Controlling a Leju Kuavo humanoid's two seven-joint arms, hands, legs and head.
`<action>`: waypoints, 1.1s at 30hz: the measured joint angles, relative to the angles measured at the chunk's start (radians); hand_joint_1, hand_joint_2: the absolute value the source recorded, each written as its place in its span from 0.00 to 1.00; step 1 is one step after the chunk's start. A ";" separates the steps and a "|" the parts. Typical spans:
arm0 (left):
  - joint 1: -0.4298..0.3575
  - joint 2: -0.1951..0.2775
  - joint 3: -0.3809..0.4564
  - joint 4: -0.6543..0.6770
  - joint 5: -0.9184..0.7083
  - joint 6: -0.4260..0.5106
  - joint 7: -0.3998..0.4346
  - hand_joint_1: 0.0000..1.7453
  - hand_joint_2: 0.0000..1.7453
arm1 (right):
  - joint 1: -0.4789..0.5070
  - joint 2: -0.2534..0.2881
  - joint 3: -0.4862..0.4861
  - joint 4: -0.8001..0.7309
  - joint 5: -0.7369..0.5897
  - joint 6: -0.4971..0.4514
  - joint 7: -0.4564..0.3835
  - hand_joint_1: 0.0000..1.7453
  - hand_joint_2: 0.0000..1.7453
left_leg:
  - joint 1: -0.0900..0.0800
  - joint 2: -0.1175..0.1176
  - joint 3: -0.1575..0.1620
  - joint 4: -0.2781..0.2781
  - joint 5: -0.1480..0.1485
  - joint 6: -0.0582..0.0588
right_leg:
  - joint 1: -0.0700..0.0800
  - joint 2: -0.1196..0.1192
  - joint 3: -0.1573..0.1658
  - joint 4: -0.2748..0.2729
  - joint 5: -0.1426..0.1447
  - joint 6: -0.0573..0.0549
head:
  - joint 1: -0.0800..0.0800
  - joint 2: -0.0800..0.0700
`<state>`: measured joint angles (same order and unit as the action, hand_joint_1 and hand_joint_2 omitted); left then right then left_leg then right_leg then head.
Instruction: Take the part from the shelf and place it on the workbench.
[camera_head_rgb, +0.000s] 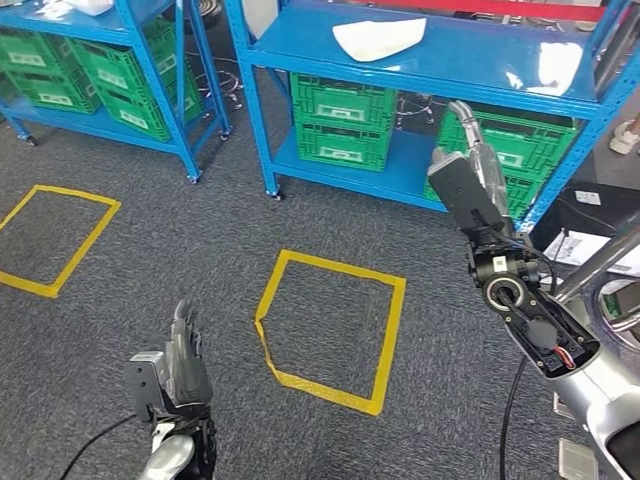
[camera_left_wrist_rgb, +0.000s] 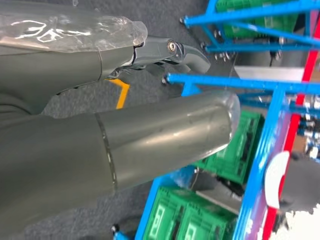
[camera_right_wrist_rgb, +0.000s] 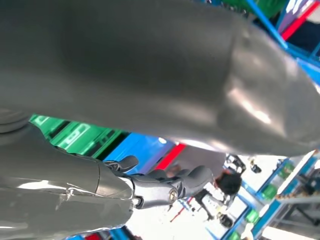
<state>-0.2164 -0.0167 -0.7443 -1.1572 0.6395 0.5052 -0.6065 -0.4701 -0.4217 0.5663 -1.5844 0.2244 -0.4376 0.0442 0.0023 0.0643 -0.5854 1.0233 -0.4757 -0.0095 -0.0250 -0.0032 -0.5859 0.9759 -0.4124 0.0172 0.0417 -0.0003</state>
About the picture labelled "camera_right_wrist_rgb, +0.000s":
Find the blue metal shelf rack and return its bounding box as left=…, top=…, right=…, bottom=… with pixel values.
left=103, top=0, right=320, bottom=175
left=220, top=149, right=320, bottom=240

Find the seated person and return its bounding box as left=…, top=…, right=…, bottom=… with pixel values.
left=166, top=145, right=243, bottom=200

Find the green plastic crate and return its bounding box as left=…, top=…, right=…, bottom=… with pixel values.
left=245, top=209, right=260, bottom=224
left=50, top=121, right=131, bottom=161
left=261, top=183, right=278, bottom=201
left=29, top=114, right=73, bottom=140
left=222, top=0, right=288, bottom=18
left=278, top=162, right=294, bottom=180

